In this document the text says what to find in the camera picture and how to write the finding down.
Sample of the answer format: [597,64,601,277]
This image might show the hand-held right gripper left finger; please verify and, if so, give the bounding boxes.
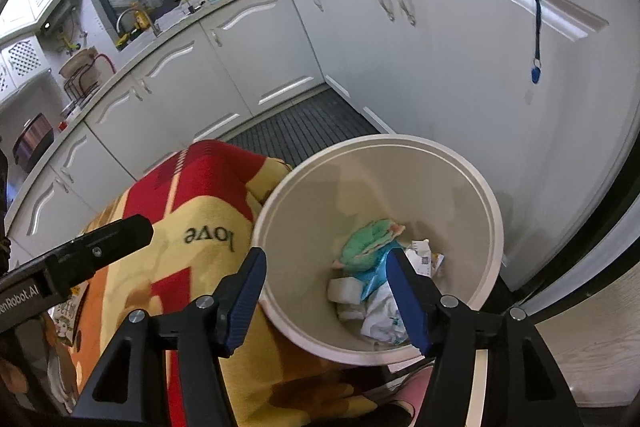
[70,246,268,427]

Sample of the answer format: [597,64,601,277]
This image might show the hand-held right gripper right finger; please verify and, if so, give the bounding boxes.
[386,247,584,427]

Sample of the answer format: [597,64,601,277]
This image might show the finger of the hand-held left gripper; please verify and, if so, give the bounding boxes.
[45,214,155,297]

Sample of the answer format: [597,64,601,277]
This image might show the white plastic bag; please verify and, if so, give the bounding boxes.
[359,281,417,346]

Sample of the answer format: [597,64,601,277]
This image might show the light blue packet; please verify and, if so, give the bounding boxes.
[357,251,397,304]

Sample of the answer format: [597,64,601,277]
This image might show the white sponge block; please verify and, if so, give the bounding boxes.
[327,276,367,306]

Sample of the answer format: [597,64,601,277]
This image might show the cream round waste bin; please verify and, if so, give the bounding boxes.
[249,134,504,366]

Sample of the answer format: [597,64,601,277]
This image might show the white orange wrapper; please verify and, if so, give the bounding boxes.
[404,238,447,281]

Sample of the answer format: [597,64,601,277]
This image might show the red yellow printed blanket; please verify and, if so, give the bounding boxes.
[46,139,397,427]

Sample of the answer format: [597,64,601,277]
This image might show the pink cloth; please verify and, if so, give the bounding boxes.
[394,363,437,425]

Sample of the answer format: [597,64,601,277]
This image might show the copper rice cooker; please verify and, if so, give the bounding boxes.
[12,114,55,168]

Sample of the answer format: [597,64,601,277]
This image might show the metal sink faucet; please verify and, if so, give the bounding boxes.
[115,6,162,38]

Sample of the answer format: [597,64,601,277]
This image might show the white kitchen base cabinets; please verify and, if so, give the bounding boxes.
[5,0,640,288]

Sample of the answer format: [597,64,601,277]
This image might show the wire dish rack with bowl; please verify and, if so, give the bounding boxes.
[58,46,117,101]

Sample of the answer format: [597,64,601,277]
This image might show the white lattice wall cabinets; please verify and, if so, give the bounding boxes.
[0,0,83,105]

